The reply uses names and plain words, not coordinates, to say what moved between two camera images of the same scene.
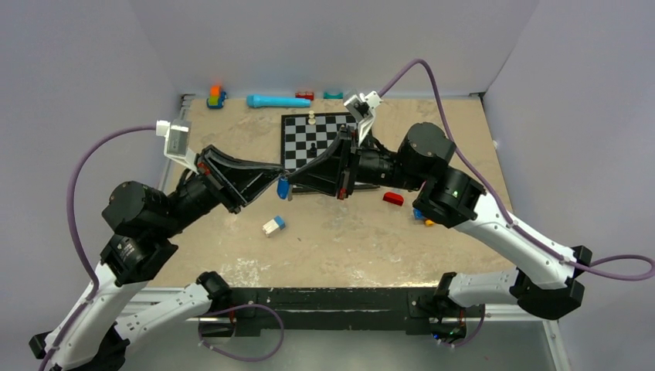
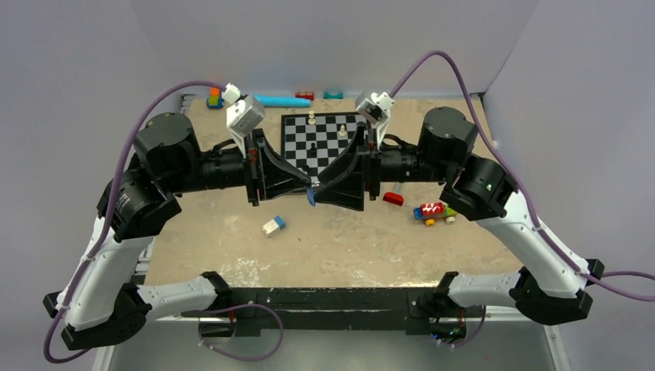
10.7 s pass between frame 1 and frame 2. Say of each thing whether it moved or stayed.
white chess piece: stayed
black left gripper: moved
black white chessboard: stayed
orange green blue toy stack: stayed
